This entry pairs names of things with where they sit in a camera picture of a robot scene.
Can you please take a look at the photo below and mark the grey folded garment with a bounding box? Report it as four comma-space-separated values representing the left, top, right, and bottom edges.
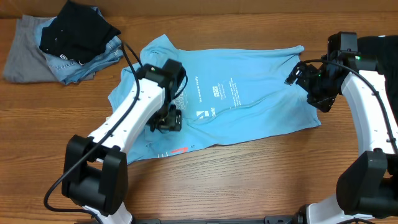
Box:
2, 15, 58, 83

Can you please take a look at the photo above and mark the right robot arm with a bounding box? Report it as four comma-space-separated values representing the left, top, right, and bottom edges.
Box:
285, 32, 397, 223

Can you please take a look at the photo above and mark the black garment at right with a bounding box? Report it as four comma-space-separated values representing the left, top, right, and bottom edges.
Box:
358, 35, 397, 121

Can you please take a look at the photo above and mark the black folded garment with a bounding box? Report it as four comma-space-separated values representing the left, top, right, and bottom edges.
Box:
39, 1, 121, 64

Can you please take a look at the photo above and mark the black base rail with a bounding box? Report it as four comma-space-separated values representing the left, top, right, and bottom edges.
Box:
132, 215, 294, 224

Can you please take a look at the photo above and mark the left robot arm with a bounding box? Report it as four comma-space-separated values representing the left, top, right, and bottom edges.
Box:
62, 59, 186, 223

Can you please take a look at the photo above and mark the light blue printed t-shirt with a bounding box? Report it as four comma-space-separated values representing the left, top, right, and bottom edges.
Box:
127, 35, 320, 162

